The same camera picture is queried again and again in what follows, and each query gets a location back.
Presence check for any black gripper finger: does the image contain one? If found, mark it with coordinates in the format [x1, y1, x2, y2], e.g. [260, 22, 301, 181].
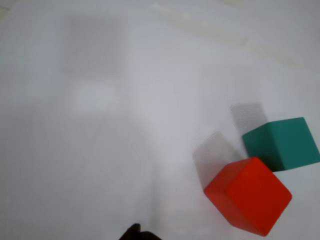
[119, 223, 142, 240]
[140, 231, 163, 240]

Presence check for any red cube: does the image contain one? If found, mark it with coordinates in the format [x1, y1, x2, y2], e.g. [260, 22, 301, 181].
[203, 156, 293, 238]

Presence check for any teal cube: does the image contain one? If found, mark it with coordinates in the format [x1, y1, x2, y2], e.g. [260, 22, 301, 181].
[241, 116, 320, 173]

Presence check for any small white paper sheet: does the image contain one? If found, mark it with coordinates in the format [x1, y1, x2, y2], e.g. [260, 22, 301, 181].
[0, 0, 320, 240]

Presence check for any yellowed clear tape strip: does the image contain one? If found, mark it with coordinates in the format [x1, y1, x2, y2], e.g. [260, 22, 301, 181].
[152, 2, 316, 72]

